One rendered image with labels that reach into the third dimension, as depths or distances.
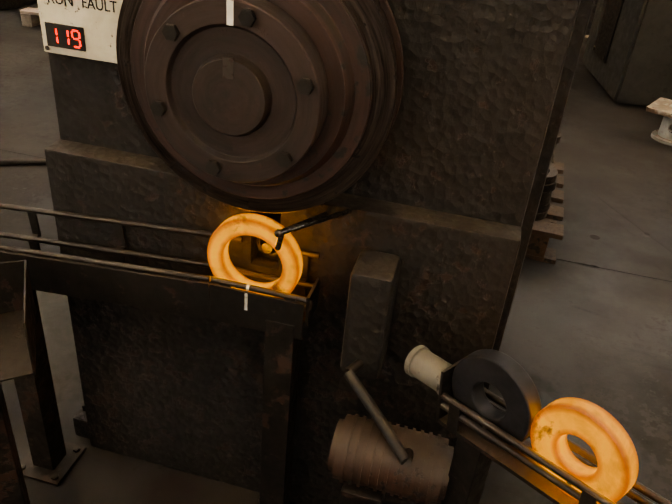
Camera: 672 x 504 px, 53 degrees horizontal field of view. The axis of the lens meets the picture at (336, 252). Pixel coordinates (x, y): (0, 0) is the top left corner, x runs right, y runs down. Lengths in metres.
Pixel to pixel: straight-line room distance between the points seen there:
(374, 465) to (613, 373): 1.36
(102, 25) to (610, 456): 1.11
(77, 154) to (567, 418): 1.03
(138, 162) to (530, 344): 1.56
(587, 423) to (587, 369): 1.43
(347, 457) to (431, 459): 0.15
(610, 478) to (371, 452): 0.42
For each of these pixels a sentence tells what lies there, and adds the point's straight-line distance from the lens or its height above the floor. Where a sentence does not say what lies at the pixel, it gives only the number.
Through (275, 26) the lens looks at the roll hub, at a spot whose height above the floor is 1.23.
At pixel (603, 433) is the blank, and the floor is 0.79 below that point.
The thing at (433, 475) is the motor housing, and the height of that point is 0.51.
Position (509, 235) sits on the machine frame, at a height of 0.87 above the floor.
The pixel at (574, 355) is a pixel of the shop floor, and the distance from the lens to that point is 2.49.
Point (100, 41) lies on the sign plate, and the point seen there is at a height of 1.10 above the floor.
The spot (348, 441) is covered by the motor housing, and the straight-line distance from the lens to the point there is 1.27.
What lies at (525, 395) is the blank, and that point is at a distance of 1.08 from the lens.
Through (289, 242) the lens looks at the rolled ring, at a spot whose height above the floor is 0.81.
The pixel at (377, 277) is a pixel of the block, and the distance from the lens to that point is 1.20.
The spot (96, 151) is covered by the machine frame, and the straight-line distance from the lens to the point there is 1.47.
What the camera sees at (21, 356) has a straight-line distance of 1.36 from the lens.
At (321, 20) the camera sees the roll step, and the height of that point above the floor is 1.23.
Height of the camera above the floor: 1.46
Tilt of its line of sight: 32 degrees down
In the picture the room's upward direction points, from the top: 6 degrees clockwise
